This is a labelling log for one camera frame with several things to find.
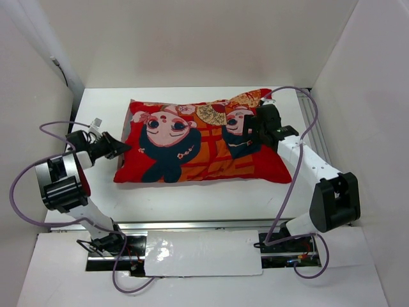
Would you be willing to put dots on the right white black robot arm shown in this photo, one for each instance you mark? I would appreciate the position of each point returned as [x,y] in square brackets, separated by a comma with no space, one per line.
[335,201]

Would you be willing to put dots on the pink red printed pillowcase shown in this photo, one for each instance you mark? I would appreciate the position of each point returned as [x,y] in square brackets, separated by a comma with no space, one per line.
[174,143]

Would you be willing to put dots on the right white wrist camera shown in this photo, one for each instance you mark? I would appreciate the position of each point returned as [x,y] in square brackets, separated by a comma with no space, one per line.
[266,101]

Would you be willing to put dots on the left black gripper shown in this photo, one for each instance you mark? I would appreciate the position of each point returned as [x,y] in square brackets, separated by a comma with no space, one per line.
[113,146]

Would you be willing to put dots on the small wall cable plug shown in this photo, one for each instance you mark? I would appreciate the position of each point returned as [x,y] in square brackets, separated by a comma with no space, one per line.
[58,65]

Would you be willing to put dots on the aluminium rail front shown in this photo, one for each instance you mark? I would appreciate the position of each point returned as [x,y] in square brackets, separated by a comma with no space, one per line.
[196,225]

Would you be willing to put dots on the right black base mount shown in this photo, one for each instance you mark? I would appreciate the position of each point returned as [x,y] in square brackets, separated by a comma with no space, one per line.
[302,251]

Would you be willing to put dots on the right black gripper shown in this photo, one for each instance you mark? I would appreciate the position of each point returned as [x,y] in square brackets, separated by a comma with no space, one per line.
[250,122]

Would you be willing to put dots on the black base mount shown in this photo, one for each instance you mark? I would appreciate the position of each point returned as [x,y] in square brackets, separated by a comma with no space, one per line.
[302,251]
[129,259]

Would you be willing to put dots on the white cover plate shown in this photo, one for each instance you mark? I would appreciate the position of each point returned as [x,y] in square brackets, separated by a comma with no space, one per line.
[202,253]

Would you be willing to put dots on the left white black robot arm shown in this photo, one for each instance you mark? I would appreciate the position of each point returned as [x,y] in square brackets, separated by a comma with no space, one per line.
[64,187]

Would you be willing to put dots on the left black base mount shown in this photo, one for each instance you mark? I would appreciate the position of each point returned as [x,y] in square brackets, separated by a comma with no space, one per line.
[129,259]

